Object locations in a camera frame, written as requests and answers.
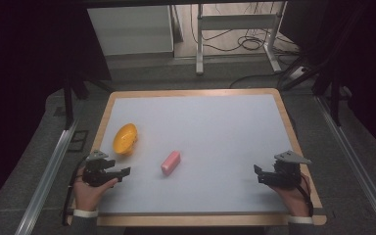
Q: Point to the aluminium rail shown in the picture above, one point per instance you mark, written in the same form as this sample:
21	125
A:
47	179
355	163

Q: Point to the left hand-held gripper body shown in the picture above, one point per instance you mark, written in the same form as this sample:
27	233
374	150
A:
95	169

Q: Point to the person's left hand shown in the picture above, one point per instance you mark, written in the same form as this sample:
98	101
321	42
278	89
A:
89	194

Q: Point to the white metal stand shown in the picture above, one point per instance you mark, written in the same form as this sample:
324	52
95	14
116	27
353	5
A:
238	32

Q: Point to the dark curtain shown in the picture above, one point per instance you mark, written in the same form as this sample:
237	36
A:
29	75
349	55

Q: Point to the white panel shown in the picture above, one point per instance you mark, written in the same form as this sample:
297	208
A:
130	30

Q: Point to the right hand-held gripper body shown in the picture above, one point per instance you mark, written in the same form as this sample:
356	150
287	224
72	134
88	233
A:
285	173

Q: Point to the person's right hand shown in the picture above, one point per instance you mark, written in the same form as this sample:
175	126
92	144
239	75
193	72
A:
294	200

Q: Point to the yellow-orange fruit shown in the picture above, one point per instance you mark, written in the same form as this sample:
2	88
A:
125	138

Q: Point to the pink soap bar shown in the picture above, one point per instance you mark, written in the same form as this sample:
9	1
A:
170	162

